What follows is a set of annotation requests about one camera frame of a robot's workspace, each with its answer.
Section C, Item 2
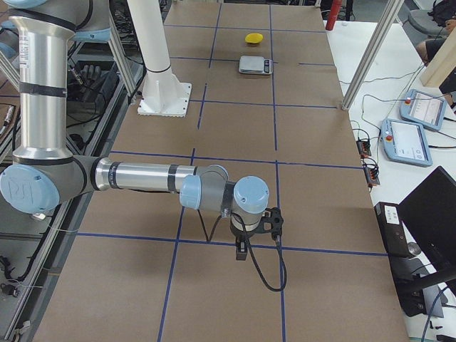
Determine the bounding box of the seated person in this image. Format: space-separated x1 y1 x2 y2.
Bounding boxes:
415 38 446 66

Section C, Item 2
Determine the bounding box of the aluminium frame post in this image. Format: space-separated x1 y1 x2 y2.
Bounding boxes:
341 0 404 110

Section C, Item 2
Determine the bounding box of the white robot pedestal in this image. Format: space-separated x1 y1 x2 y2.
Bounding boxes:
128 0 192 117

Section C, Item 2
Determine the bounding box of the aluminium side frame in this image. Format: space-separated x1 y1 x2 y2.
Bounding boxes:
1 28 142 341

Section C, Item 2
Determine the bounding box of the red fire extinguisher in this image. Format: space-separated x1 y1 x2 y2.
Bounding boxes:
326 0 343 31

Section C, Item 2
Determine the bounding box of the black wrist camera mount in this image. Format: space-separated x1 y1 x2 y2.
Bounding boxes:
262 207 284 242

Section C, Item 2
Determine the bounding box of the wooden board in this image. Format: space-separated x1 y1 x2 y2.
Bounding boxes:
420 19 455 88

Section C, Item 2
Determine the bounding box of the near blue teach pendant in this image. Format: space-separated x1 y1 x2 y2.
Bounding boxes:
380 118 432 167

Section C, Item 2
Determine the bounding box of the lower orange black adapter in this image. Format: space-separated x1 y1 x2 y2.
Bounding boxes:
363 164 380 188

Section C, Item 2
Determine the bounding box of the black computer box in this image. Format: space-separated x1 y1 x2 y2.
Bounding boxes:
374 202 421 259

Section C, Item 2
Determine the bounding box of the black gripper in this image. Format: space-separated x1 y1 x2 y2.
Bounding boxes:
230 219 264 261

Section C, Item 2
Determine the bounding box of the silver electronic kitchen scale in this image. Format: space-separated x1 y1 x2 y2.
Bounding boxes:
239 56 273 75

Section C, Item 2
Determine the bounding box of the far blue teach pendant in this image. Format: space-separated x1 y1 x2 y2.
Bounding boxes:
400 89 447 131

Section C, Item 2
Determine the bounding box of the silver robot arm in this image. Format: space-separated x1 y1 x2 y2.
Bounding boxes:
1 1 269 260

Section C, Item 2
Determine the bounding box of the black monitor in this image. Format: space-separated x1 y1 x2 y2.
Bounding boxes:
398 166 455 293

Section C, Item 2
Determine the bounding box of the blue teach pendant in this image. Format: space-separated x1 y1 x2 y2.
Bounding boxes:
380 118 432 167
400 89 447 131

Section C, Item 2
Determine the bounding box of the yellow mango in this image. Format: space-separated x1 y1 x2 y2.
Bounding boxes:
244 32 264 45

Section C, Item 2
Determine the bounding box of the upper orange black adapter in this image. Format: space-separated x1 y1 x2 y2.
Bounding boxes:
356 140 371 158

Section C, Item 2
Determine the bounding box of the orange black adapter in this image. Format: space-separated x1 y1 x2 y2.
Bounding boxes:
356 140 371 158
363 164 380 188

